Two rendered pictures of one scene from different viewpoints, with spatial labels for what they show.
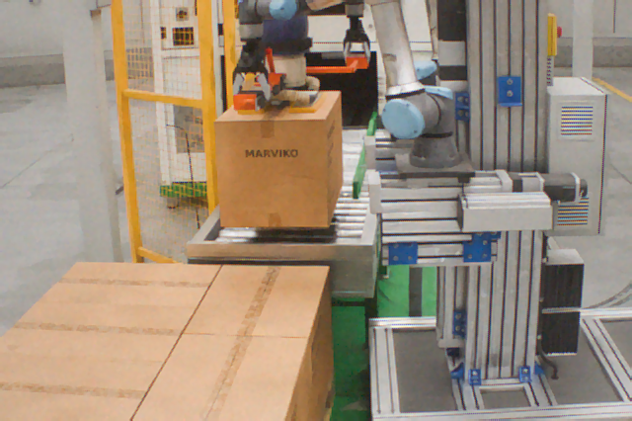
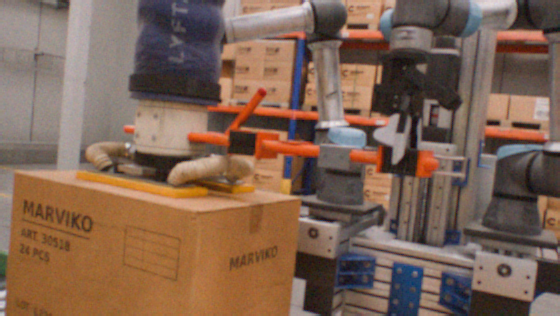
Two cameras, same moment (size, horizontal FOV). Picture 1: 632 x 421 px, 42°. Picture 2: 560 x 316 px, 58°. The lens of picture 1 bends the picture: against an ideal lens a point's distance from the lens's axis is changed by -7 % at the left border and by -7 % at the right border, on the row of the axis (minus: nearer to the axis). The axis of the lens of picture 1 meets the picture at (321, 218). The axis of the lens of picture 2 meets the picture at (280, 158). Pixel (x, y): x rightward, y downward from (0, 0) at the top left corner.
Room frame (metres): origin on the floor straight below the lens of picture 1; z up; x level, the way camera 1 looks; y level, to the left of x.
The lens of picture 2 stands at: (2.55, 1.17, 1.24)
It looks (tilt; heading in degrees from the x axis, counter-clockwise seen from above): 3 degrees down; 294
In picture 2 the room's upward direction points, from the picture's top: 6 degrees clockwise
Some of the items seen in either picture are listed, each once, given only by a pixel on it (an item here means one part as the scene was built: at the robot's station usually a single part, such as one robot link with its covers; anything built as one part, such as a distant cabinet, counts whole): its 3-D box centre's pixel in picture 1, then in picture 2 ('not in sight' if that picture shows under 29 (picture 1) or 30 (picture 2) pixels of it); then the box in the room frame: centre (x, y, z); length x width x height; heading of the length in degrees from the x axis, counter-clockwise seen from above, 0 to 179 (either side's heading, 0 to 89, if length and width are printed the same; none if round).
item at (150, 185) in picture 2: (259, 100); (139, 176); (3.32, 0.22, 1.10); 0.34 x 0.10 x 0.05; 172
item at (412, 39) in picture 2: (250, 31); (409, 43); (2.73, 0.20, 1.43); 0.08 x 0.08 x 0.05
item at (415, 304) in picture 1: (416, 221); not in sight; (3.56, -0.40, 0.50); 0.07 x 0.07 x 1.00; 83
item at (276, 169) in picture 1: (283, 154); (153, 262); (3.32, 0.14, 0.87); 0.60 x 0.40 x 0.40; 173
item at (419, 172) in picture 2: (247, 100); (404, 161); (2.72, 0.22, 1.21); 0.08 x 0.07 x 0.05; 172
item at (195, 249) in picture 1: (277, 250); not in sight; (3.05, 0.17, 0.58); 0.70 x 0.03 x 0.06; 83
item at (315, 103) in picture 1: (308, 99); (193, 175); (3.29, 0.03, 1.10); 0.34 x 0.10 x 0.05; 172
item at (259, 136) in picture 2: (270, 82); (253, 143); (3.06, 0.16, 1.21); 0.10 x 0.08 x 0.06; 82
